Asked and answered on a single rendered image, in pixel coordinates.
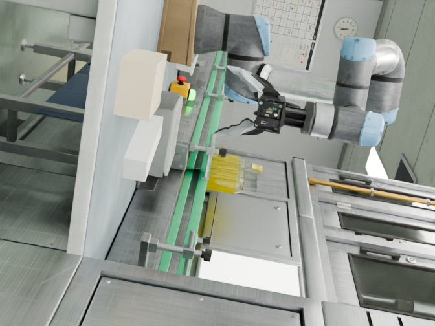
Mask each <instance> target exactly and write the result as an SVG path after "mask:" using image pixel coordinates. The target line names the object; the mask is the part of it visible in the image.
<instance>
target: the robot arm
mask: <svg viewBox="0 0 435 326"><path fill-rule="evenodd" d="M215 51H225V52H228V53H227V64H226V71H225V79H224V93H225V96H226V97H227V98H229V99H231V100H234V101H236V102H239V103H247V104H249V105H256V104H258V110H257V111H254V115H256V119H255V121H254V122H253V121H252V120H250V119H249V118H246V119H244V120H242V121H241V122H240V123H239V124H237V125H231V126H230V127H226V128H221V129H219V130H218V131H216V132H214V134H215V135H218V136H231V137H233V138H234V137H237V136H241V135H258V134H260V133H262V132H264V131H266V132H270V133H277V134H280V129H281V127H283V126H284V125H286V126H290V127H297V128H300V132H301V133H302V134H306V135H307V134H309V136H315V137H317V140H321V138H325V139H328V140H335V141H339V142H345V143H349V144H355V145H359V146H368V147H375V146H376V145H377V144H378V143H379V142H380V140H381V137H382V134H383V129H384V125H389V124H391V123H393V122H394V121H395V119H396V114H397V110H398V109H399V107H398V105H399V99H400V95H401V88H402V84H403V78H404V75H405V62H404V59H403V55H402V52H401V50H400V48H399V47H398V46H397V45H396V44H395V43H394V42H393V41H391V40H389V39H378V40H373V39H368V38H359V37H351V36H348V37H345V38H344V39H343V42H342V48H341V50H340V60H339V68H338V73H337V79H336V80H332V79H328V78H320V77H316V76H308V75H303V74H295V73H290V72H282V71H274V70H273V68H272V67H271V66H270V65H269V64H265V63H264V57H265V56H266V57H267V56H269V54H270V26H269V21H268V20H267V19H266V18H264V17H257V16H246V15H239V14H228V13H223V12H220V11H218V10H215V9H213V8H210V7H209V6H206V5H198V8H197V17H196V22H195V36H194V54H206V53H209V52H215ZM286 100H287V101H291V102H298V103H305V104H306V105H305V107H304V109H301V107H300V106H298V105H295V104H293V103H290V102H287V101H286ZM266 129H267V130H266Z"/></svg>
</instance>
